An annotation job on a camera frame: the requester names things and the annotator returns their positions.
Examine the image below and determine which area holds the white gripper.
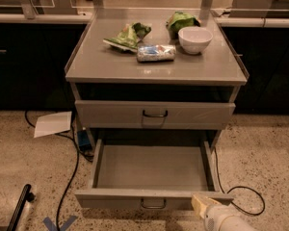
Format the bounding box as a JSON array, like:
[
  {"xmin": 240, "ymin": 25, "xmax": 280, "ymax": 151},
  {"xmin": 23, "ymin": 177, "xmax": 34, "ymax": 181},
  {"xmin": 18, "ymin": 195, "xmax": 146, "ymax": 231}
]
[{"xmin": 191, "ymin": 193, "xmax": 256, "ymax": 231}]

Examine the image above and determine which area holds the grey drawer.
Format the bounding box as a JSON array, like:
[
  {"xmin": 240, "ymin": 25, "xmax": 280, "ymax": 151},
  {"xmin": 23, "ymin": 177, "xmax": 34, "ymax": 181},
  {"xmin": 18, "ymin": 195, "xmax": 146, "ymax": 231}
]
[
  {"xmin": 75, "ymin": 100, "xmax": 235, "ymax": 130},
  {"xmin": 75, "ymin": 139, "xmax": 233, "ymax": 210}
]

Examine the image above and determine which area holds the grey top drawer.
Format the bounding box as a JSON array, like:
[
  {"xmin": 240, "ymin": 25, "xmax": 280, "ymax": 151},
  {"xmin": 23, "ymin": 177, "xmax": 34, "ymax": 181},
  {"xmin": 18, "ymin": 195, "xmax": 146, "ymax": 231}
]
[{"xmin": 75, "ymin": 100, "xmax": 235, "ymax": 130}]

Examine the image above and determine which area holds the grey drawer cabinet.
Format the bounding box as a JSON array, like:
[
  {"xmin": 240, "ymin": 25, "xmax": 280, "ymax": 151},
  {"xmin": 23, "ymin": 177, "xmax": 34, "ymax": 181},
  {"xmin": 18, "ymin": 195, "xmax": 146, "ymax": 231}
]
[{"xmin": 66, "ymin": 9, "xmax": 248, "ymax": 141}]

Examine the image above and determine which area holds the blue power box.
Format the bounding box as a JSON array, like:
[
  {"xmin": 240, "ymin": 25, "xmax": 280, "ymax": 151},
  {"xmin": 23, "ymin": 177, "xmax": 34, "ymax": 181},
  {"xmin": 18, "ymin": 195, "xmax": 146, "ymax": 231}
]
[{"xmin": 77, "ymin": 130, "xmax": 92, "ymax": 151}]

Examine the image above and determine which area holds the blue tape cross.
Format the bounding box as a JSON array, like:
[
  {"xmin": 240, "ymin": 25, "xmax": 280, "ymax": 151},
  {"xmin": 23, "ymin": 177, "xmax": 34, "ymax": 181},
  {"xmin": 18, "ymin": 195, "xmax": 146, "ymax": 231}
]
[{"xmin": 42, "ymin": 215, "xmax": 78, "ymax": 231}]

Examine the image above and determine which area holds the silver blue snack bag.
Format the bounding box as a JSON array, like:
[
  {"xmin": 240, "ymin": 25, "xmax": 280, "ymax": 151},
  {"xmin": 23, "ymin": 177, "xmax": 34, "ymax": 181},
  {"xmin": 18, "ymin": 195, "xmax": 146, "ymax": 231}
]
[{"xmin": 137, "ymin": 44, "xmax": 176, "ymax": 62}]

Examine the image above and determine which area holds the white ceramic bowl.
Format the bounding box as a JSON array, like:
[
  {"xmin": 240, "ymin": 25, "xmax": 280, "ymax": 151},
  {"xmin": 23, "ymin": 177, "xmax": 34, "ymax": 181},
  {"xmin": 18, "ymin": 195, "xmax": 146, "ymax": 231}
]
[{"xmin": 178, "ymin": 26, "xmax": 213, "ymax": 55}]

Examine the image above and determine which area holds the white paper sheet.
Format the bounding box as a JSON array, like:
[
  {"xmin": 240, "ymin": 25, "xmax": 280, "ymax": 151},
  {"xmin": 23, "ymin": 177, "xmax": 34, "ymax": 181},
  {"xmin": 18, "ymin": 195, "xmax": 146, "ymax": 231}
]
[{"xmin": 34, "ymin": 112, "xmax": 72, "ymax": 138}]

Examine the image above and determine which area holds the dark counter right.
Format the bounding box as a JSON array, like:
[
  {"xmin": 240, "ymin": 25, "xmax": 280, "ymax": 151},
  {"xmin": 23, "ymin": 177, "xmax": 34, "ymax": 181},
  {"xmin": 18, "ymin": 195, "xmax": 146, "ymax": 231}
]
[{"xmin": 218, "ymin": 18, "xmax": 289, "ymax": 115}]

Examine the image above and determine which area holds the dark counter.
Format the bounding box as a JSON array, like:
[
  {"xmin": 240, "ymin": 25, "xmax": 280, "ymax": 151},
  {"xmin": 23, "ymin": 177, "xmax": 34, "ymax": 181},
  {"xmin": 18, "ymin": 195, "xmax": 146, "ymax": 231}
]
[
  {"xmin": 0, "ymin": 21, "xmax": 87, "ymax": 110},
  {"xmin": 218, "ymin": 18, "xmax": 289, "ymax": 115}
]

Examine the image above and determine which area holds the green chip bag flat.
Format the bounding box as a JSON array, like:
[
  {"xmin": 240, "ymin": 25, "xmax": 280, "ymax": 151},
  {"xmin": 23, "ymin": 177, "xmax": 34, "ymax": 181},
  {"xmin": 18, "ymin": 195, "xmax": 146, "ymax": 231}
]
[{"xmin": 103, "ymin": 22, "xmax": 151, "ymax": 52}]

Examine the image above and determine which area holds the crumpled green chip bag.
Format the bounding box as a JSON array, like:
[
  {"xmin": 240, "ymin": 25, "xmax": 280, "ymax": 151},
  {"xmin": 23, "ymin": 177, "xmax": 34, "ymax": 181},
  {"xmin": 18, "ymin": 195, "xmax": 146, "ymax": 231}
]
[{"xmin": 166, "ymin": 12, "xmax": 200, "ymax": 39}]

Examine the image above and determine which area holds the dark counter left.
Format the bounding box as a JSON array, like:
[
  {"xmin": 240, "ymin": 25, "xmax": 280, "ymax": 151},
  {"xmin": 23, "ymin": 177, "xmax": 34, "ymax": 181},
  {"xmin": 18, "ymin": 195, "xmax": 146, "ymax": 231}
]
[{"xmin": 0, "ymin": 21, "xmax": 87, "ymax": 110}]

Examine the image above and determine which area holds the black cable right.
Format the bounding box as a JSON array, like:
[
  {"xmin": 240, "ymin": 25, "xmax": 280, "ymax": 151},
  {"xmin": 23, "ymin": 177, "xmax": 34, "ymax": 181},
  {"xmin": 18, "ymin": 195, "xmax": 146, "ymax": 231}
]
[{"xmin": 214, "ymin": 147, "xmax": 267, "ymax": 218}]

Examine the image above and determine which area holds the black cable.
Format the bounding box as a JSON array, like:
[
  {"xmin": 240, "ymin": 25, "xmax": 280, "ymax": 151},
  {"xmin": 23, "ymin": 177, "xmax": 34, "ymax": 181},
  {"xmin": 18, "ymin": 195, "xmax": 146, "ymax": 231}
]
[
  {"xmin": 24, "ymin": 110, "xmax": 94, "ymax": 231},
  {"xmin": 214, "ymin": 147, "xmax": 267, "ymax": 218}
]

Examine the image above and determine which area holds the black cable left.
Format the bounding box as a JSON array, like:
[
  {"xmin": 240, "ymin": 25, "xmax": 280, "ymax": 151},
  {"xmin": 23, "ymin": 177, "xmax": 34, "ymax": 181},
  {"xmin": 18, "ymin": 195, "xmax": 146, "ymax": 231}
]
[{"xmin": 24, "ymin": 110, "xmax": 94, "ymax": 231}]

